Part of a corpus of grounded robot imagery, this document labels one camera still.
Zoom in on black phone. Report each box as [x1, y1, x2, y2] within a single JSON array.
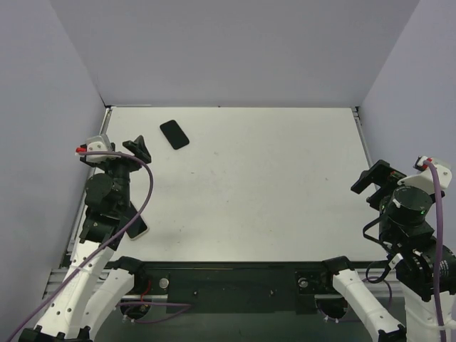
[[160, 120, 190, 150], [125, 203, 148, 240]]

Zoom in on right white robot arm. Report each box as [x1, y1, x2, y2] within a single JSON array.
[[318, 156, 455, 341]]

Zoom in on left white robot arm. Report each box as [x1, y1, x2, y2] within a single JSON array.
[[15, 134, 152, 341]]

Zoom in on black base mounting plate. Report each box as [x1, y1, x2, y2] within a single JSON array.
[[124, 261, 348, 318]]

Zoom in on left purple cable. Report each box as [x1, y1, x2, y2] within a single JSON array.
[[5, 151, 193, 342]]

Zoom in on purple cable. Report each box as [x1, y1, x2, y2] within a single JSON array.
[[363, 160, 450, 342], [5, 151, 193, 342]]

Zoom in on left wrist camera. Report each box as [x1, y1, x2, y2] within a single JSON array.
[[76, 134, 113, 163]]

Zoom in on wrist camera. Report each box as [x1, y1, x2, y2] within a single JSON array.
[[403, 155, 452, 195], [76, 134, 113, 163]]

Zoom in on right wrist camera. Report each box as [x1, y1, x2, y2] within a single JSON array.
[[403, 155, 452, 195]]

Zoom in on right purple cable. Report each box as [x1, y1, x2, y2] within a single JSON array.
[[363, 160, 450, 342]]

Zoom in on aluminium frame rail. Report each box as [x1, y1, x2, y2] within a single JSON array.
[[42, 106, 456, 304]]

